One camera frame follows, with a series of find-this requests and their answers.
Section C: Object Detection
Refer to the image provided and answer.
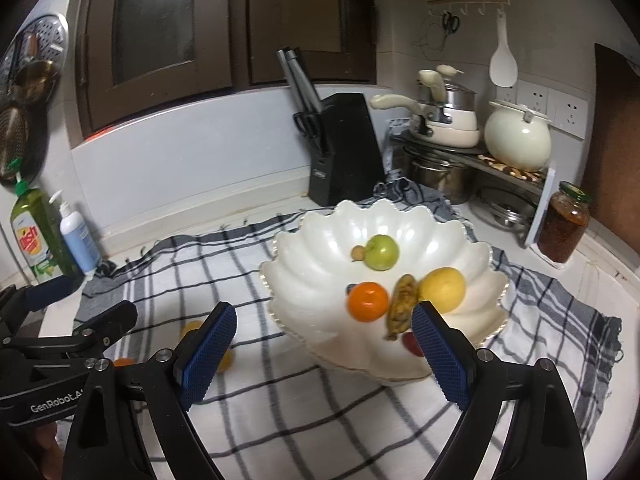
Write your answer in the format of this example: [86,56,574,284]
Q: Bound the wire mesh skimmer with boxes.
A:
[0,105,33,184]

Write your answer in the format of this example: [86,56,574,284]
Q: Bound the cream saucepan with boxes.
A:
[369,92,481,148]

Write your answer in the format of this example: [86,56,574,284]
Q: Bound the brass ladle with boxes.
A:
[14,57,58,95]

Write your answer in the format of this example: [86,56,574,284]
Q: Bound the yellow lemon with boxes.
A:
[417,267,467,313]

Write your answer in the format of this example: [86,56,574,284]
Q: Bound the white rice paddle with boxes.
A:
[489,10,518,87]

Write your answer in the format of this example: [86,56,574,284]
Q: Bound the spotted small banana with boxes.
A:
[384,273,420,341]

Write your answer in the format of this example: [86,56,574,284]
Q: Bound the red round fruit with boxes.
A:
[402,331,426,358]

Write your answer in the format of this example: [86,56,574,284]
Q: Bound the cream ceramic casserole pot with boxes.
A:
[484,101,553,172]

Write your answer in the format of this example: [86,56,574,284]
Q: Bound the steel knife handle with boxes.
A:
[277,49,313,113]
[286,47,325,112]

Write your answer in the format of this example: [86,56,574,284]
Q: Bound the steel stockpot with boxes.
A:
[402,147,481,206]

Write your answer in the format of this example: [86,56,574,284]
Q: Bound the grey kitchen shelf rack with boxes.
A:
[385,117,557,250]

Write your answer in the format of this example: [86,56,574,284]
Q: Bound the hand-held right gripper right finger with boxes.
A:
[411,300,587,480]

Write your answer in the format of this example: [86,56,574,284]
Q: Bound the checked kitchen cloth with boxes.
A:
[55,180,623,463]

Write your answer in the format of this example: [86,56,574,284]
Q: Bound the pot lid with cream knob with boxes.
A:
[435,64,476,93]

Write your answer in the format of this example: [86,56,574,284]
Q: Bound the glass jar with green lid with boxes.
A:
[537,181,592,264]

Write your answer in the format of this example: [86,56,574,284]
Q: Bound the black knife block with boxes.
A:
[307,92,387,207]

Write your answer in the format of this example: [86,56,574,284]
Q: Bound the brown framed window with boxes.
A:
[75,0,378,137]

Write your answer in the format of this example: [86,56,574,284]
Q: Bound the green round plum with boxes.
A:
[363,234,400,272]

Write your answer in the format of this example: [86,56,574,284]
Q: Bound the white scalloped bowl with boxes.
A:
[260,199,511,386]

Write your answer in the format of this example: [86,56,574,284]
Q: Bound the perforated metal tray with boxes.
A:
[0,12,71,111]

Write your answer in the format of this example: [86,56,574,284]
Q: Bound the green dish soap bottle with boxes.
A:
[10,157,83,286]

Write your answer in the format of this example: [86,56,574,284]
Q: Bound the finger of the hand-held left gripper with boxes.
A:
[0,301,138,362]
[0,275,85,341]

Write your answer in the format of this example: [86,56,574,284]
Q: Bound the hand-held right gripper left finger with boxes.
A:
[62,301,237,480]

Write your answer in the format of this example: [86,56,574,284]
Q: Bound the steel pot lid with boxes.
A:
[475,187,538,231]

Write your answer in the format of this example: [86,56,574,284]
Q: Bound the black kitchen scissors in block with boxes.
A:
[292,110,328,153]

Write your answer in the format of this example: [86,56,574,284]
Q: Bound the woven wooden trivet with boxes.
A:
[477,152,548,182]

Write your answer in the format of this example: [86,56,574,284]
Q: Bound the yellow-orange citrus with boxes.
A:
[180,320,236,375]

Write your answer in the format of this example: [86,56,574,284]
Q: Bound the hanging wire trivet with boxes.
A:
[414,15,448,53]

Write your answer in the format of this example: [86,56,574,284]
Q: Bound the large orange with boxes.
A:
[347,281,390,322]

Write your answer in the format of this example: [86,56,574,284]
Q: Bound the steel steamer pot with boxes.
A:
[417,70,478,111]

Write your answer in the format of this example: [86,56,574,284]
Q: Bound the brown wooden cutting board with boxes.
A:
[582,42,640,241]

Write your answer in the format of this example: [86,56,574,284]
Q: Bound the person's left hand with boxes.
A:
[22,421,63,480]

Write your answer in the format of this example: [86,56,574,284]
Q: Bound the blue and white pump bottle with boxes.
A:
[50,190,101,276]

